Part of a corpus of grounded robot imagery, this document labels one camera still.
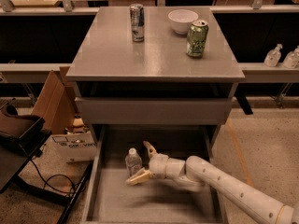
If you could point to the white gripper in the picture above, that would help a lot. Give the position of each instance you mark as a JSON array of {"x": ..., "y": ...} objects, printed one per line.
[{"x": 158, "y": 164}]

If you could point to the clear plastic water bottle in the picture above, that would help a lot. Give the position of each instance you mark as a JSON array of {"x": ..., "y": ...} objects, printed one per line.
[{"x": 133, "y": 162}]

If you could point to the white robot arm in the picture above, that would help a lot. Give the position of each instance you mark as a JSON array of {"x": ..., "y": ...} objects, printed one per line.
[{"x": 195, "y": 171}]

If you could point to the open grey middle drawer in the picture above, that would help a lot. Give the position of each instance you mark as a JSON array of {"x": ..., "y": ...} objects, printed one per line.
[{"x": 111, "y": 201}]

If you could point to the closed grey top drawer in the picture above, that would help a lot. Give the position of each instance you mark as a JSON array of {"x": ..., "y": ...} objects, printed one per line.
[{"x": 154, "y": 111}]

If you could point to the grey drawer cabinet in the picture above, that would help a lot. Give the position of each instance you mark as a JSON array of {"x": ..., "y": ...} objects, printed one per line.
[{"x": 110, "y": 64}]

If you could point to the left hand sanitizer bottle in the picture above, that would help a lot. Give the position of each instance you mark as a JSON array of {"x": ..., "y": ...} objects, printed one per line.
[{"x": 273, "y": 56}]

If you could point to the hand sanitizer bottle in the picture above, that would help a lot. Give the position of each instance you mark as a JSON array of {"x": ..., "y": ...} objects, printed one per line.
[
  {"x": 292, "y": 59},
  {"x": 273, "y": 56}
]

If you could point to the right hand sanitizer bottle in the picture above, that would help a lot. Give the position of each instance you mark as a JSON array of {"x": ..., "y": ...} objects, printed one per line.
[{"x": 292, "y": 59}]

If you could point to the white printed cardboard box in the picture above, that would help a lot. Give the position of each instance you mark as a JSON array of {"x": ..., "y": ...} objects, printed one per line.
[{"x": 74, "y": 147}]

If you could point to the brown cardboard box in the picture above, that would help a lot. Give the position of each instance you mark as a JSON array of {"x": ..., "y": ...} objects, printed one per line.
[{"x": 56, "y": 102}]

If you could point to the black side table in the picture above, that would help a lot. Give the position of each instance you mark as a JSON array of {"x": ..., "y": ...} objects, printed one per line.
[{"x": 42, "y": 189}]

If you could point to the dark tray with brown object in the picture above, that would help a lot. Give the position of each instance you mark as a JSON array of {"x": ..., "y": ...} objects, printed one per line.
[{"x": 16, "y": 131}]

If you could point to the green soda can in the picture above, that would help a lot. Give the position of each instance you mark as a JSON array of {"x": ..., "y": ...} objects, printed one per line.
[{"x": 196, "y": 38}]

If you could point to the white bowl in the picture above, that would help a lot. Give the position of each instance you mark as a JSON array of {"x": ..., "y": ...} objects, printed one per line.
[{"x": 181, "y": 19}]

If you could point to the silver blue energy drink can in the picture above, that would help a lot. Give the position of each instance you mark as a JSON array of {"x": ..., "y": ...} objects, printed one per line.
[{"x": 137, "y": 22}]

